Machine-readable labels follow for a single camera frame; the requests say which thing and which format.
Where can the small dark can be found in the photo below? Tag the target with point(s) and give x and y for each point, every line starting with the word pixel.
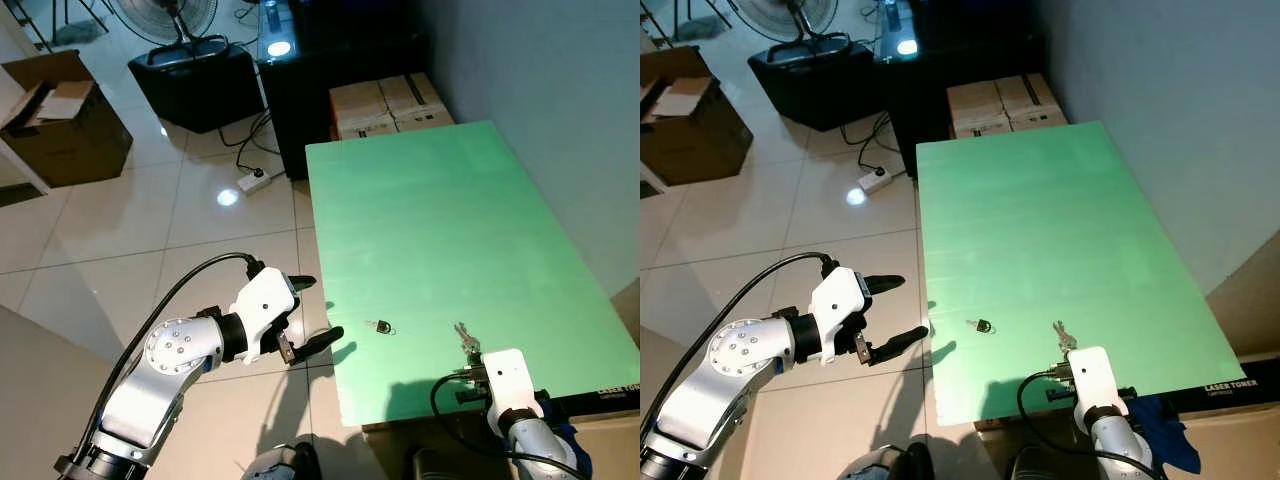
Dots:
pixel 271 15

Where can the black tripod stand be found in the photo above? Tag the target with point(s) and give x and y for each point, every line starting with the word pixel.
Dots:
pixel 60 20
pixel 680 18

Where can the blue cloth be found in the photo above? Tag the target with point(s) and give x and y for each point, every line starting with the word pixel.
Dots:
pixel 572 448
pixel 1168 435

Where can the small black-headed key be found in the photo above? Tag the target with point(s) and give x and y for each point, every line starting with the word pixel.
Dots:
pixel 984 326
pixel 384 327

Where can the glossy black cabinet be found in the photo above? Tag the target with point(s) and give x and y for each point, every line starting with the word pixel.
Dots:
pixel 300 110
pixel 920 110

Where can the white power strip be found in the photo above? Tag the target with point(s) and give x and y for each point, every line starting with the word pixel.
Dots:
pixel 255 181
pixel 875 180

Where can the plain brown cardboard box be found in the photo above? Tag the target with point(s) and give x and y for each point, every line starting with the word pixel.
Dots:
pixel 1235 445
pixel 612 445

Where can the white furniture panel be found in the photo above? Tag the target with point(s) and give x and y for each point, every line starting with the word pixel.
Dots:
pixel 22 165
pixel 650 184

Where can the open brown cardboard box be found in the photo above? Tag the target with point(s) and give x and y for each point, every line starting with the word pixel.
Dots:
pixel 700 150
pixel 80 150

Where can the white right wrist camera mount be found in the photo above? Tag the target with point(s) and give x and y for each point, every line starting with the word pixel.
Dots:
pixel 505 380
pixel 1092 375

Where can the dark right robot leg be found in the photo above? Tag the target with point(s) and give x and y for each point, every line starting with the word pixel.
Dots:
pixel 440 466
pixel 1038 466

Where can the black speaker box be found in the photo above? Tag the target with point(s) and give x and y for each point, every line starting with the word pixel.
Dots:
pixel 200 95
pixel 815 92

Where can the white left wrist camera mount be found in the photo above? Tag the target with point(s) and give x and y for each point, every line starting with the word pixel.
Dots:
pixel 262 300
pixel 835 300

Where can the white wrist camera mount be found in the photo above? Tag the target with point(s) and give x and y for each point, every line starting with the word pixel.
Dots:
pixel 262 300
pixel 505 380
pixel 835 300
pixel 1092 375

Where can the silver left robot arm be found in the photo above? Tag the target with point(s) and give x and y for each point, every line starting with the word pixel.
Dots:
pixel 150 400
pixel 710 400

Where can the black laser toner box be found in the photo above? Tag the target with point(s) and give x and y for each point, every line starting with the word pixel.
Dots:
pixel 1230 388
pixel 600 396

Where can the black standing fan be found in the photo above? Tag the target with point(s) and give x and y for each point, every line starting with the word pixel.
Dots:
pixel 140 15
pixel 760 15

